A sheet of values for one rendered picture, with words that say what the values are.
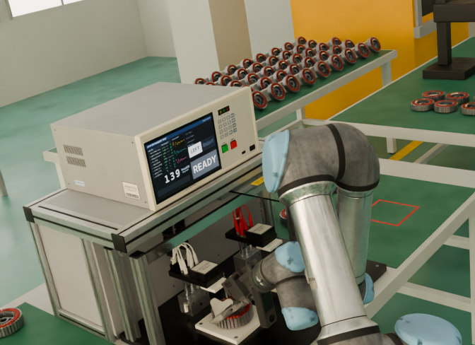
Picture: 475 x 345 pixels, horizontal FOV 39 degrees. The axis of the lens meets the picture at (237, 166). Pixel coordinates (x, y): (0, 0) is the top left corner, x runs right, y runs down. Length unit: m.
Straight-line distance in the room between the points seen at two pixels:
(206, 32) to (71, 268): 4.00
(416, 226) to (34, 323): 1.24
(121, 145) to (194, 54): 4.19
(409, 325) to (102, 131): 0.93
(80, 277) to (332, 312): 0.88
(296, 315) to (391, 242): 0.72
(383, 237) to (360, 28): 3.36
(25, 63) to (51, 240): 6.94
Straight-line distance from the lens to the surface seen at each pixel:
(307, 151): 1.28
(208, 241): 2.07
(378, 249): 2.14
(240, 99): 1.91
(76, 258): 1.88
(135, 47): 9.86
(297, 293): 1.54
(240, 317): 1.78
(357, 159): 1.32
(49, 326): 2.08
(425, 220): 2.30
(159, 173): 1.71
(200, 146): 1.80
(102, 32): 9.50
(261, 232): 1.94
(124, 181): 1.77
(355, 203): 1.41
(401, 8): 5.20
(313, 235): 1.25
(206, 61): 5.80
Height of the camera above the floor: 1.80
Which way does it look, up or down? 21 degrees down
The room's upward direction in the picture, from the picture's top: 9 degrees counter-clockwise
